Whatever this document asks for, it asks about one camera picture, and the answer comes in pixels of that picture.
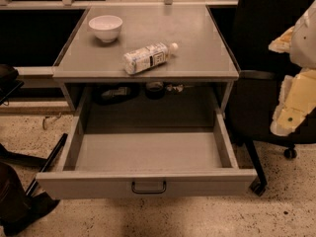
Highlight black drawer handle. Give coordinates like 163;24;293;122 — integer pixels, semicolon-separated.
131;181;167;195

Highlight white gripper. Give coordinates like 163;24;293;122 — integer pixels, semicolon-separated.
269;0;316;136

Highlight white ceramic bowl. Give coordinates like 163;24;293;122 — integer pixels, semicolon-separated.
88;15;123;42

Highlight black pole on floor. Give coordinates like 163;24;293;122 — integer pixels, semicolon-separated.
26;133;68;197

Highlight grey metal cabinet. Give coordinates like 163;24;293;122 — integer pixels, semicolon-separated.
53;4;238;107

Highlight black office chair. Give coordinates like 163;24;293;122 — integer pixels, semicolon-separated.
226;0;316;196

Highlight open grey top drawer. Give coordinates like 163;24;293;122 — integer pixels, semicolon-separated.
37;87;257;199

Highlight dark items under cabinet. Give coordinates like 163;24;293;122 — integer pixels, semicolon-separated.
92;82;185;106

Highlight black chair at left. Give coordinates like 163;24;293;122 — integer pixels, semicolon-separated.
0;64;24;105

